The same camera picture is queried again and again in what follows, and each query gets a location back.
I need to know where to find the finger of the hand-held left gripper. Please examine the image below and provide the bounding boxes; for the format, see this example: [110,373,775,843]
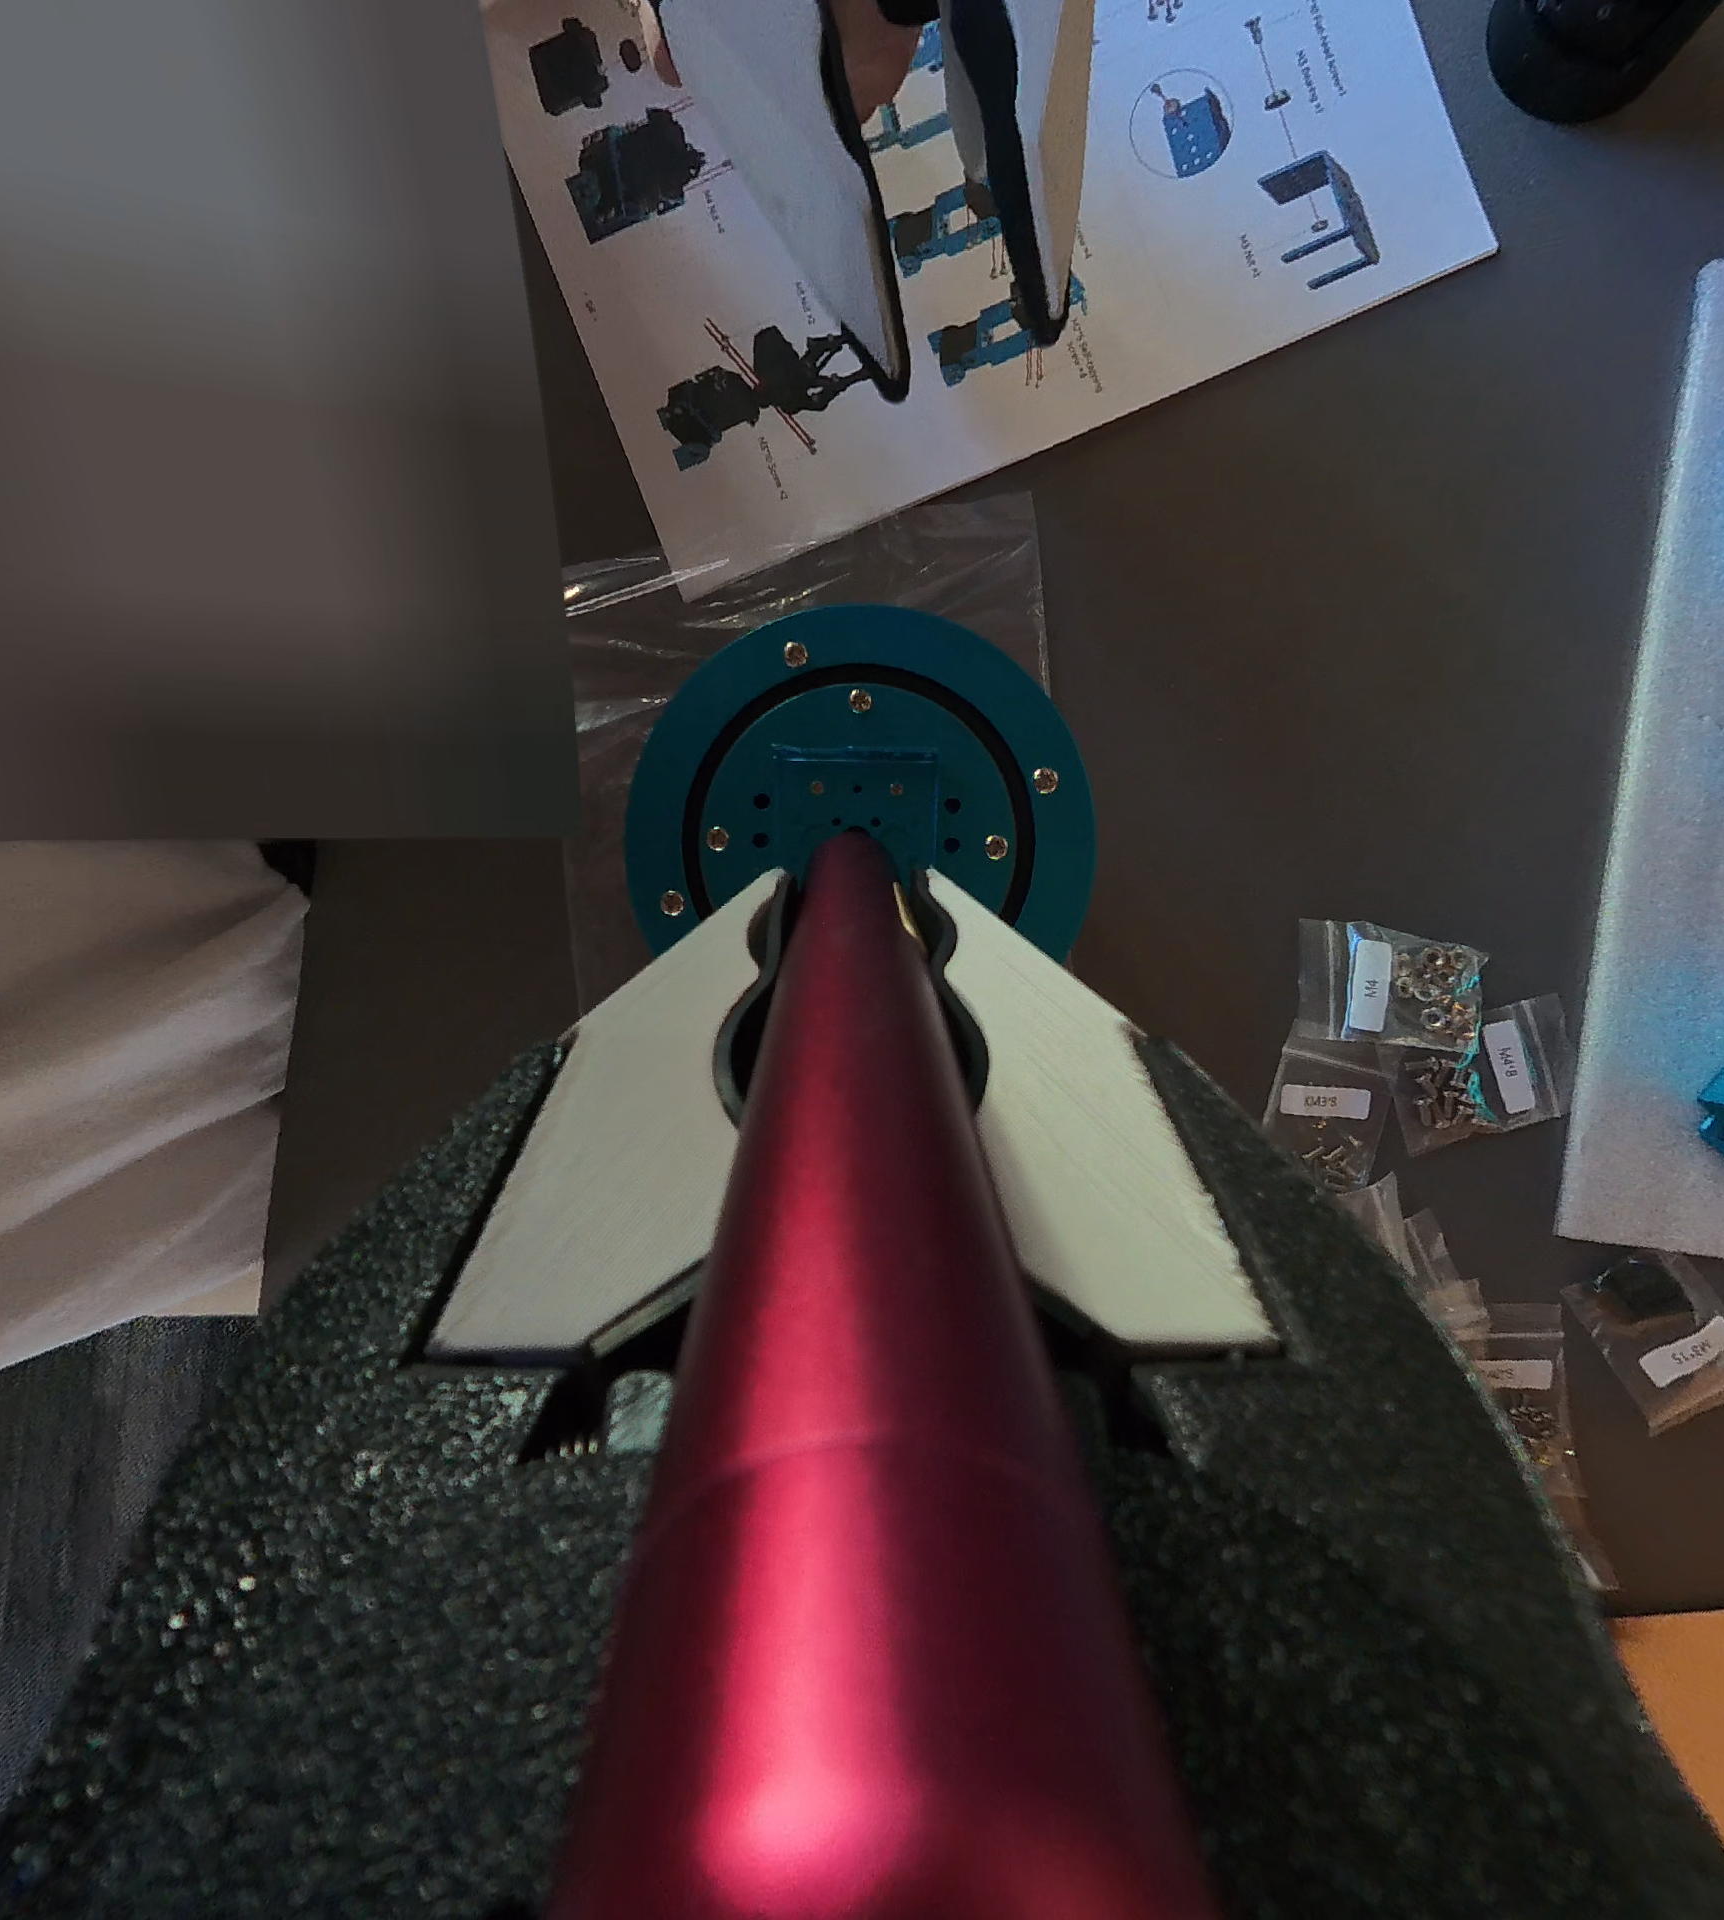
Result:
[945,0,1109,349]
[658,0,913,409]

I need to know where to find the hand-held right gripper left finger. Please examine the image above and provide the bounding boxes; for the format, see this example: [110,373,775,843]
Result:
[427,870,797,1368]

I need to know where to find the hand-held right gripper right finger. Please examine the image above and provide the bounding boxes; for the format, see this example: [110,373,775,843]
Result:
[923,884,1283,1362]

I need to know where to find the red electric screwdriver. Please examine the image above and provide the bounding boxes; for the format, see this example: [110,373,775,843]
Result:
[546,829,1229,1920]

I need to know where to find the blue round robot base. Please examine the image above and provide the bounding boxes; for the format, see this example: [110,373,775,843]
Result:
[622,601,1103,967]

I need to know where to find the small blue U bracket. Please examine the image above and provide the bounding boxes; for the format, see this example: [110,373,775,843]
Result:
[769,739,951,877]

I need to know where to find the black bit holder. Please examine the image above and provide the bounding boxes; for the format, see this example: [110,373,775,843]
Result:
[1480,0,1723,129]

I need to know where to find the grey desk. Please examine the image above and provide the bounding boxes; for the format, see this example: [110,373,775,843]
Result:
[262,0,1724,1653]

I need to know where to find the person's left hand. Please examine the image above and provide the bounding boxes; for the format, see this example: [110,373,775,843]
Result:
[835,0,942,103]

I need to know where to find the white instruction booklet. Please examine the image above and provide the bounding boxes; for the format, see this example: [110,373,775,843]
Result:
[479,0,1505,609]

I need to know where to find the pile of labelled screw bags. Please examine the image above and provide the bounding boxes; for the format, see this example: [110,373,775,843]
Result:
[1256,912,1724,1597]

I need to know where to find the large clear plastic bag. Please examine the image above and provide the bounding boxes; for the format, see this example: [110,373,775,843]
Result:
[559,488,1061,981]

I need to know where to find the person's dark trousers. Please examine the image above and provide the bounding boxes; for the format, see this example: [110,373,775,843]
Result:
[0,1309,269,1920]

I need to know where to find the white foam sheet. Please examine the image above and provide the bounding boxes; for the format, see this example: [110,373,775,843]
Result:
[1553,255,1724,1280]

